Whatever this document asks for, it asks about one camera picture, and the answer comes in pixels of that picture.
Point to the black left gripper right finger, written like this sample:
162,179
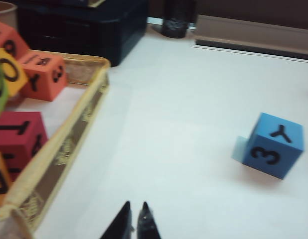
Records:
147,225

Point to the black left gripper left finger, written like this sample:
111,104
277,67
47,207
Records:
120,225

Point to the yellow fabric storage bag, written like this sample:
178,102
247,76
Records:
69,139

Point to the orange-yellow foam block 7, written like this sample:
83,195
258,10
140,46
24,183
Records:
1,179

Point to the red foam block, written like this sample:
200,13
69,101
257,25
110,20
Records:
17,139

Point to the blue foam block Y 3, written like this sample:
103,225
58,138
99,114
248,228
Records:
271,147

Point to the orange foam block Y 3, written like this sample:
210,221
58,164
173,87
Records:
44,77

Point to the green foam block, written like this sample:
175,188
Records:
0,94

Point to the yellow foam block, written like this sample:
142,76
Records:
13,72

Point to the dark blue hard case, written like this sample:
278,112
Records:
81,30

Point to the black mug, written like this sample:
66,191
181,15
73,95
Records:
177,20

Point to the orange foam block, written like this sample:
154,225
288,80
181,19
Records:
9,37

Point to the brown desk divider panel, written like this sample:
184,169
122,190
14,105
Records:
256,12

